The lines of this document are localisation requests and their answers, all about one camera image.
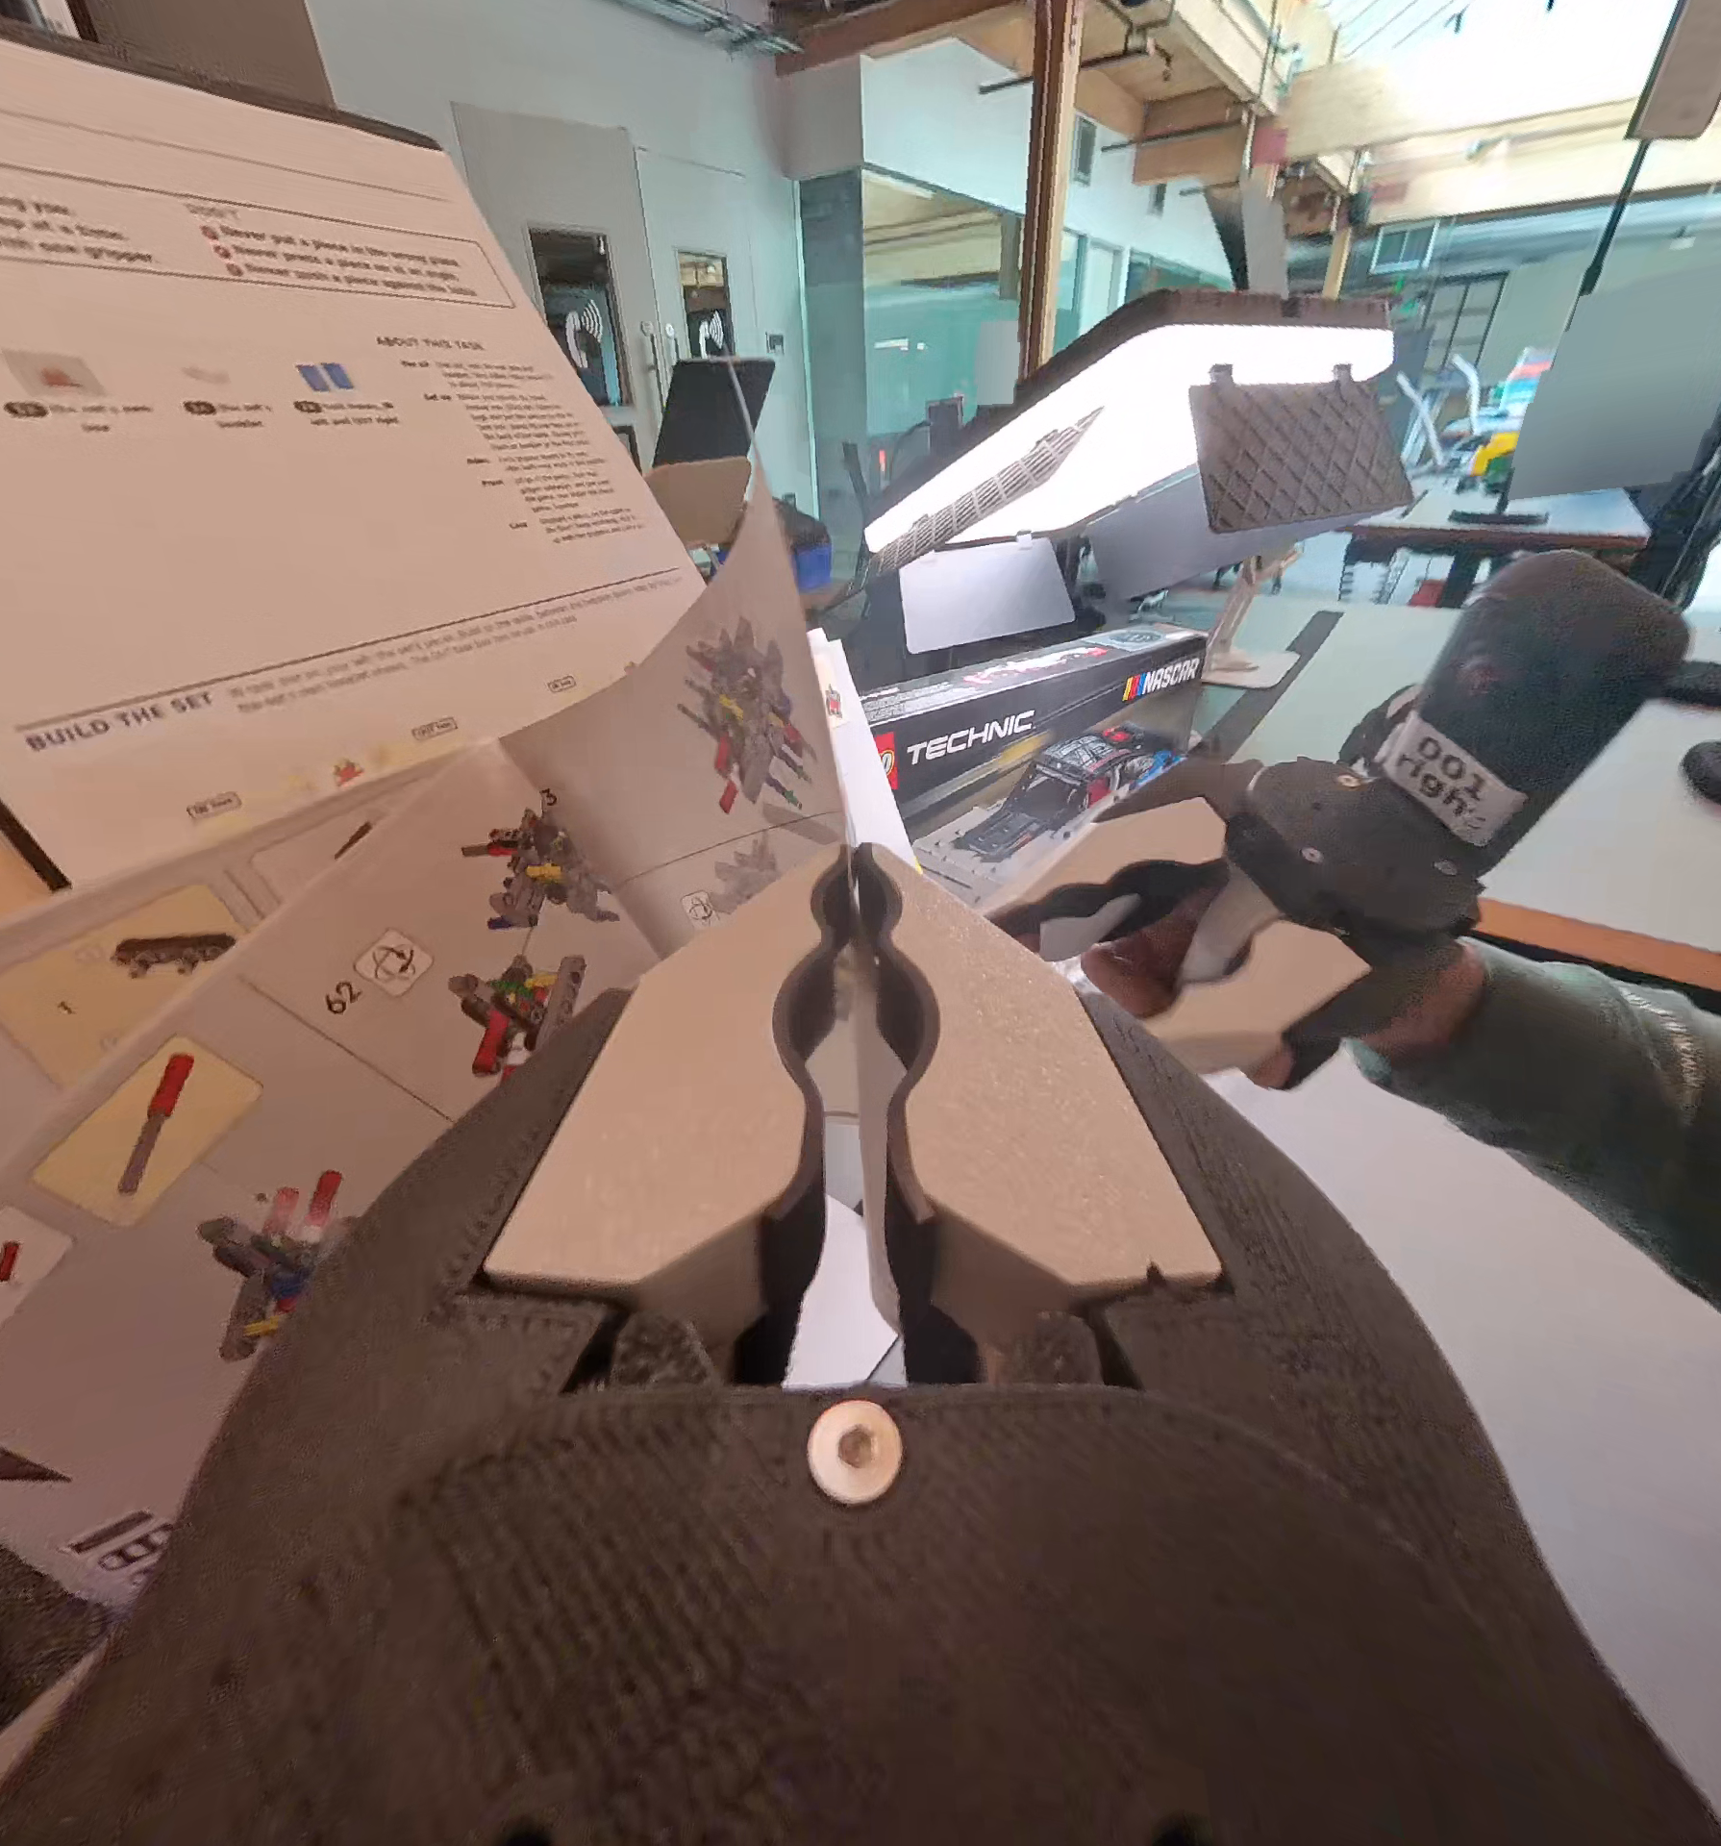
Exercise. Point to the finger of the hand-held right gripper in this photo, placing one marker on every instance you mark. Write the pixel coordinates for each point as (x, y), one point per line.
(1266, 997)
(1165, 834)

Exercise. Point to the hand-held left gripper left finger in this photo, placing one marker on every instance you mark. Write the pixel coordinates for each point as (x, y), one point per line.
(659, 1140)

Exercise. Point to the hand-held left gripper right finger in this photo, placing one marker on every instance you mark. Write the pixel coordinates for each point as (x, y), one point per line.
(1048, 1140)

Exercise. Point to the lego instruction booklet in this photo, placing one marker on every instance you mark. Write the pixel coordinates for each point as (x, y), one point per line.
(372, 981)

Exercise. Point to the person's right forearm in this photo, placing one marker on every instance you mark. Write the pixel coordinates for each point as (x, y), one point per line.
(1641, 1126)

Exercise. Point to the black lego set box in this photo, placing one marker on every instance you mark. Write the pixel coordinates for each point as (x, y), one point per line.
(976, 751)

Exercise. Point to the person's right hand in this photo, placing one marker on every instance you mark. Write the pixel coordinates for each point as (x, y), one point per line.
(1135, 967)

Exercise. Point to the pale wooden stand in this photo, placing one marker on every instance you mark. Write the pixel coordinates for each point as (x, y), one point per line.
(1244, 650)

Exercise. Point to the white diffuser panel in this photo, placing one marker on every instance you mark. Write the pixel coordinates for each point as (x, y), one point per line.
(984, 596)

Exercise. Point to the background wooden desk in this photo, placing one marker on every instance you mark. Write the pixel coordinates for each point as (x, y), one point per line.
(1567, 537)

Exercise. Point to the black honeycomb grid panel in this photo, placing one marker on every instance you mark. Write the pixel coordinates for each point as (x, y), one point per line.
(1302, 456)

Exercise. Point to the bright studio light panel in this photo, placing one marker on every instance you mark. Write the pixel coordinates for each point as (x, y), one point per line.
(1165, 390)

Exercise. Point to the black square panel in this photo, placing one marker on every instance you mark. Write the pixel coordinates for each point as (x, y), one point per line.
(717, 412)

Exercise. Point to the black light stand pole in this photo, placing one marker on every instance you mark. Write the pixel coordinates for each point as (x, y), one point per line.
(1619, 218)

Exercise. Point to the glass phone booth door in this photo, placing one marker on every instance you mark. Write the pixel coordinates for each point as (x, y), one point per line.
(580, 327)
(705, 307)

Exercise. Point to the white task instruction card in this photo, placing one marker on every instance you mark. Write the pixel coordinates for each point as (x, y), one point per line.
(227, 505)

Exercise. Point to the wooden support post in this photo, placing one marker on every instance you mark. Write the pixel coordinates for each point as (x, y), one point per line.
(1052, 188)

